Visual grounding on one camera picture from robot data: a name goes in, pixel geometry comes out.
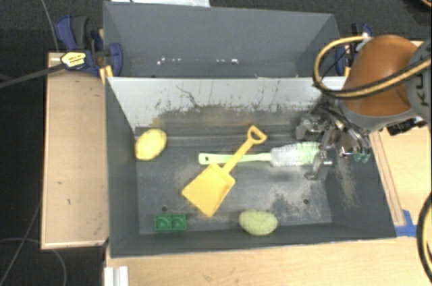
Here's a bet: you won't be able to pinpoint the yellow toy shovel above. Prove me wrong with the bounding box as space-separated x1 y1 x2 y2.
181 124 268 219

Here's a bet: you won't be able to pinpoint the green and white bottle brush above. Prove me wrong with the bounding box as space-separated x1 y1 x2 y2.
198 140 321 169

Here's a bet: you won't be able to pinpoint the pale wood board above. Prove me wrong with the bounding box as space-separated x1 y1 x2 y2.
40 52 110 250

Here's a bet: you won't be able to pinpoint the pale green oval sponge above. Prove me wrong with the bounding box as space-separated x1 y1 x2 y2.
238 208 279 237

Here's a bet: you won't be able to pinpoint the grey metal bin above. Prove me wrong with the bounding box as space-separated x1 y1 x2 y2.
102 1 398 258

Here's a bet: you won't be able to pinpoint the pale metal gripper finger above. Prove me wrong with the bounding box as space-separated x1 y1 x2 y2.
304 148 334 181
294 111 325 141

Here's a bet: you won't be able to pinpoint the green toy brick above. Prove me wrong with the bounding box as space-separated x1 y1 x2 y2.
153 213 188 233

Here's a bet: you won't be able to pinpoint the yellow toy lemon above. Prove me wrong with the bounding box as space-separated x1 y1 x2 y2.
134 127 168 162

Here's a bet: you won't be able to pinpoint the black cylinder on white bracket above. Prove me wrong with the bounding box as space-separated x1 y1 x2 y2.
386 119 428 137

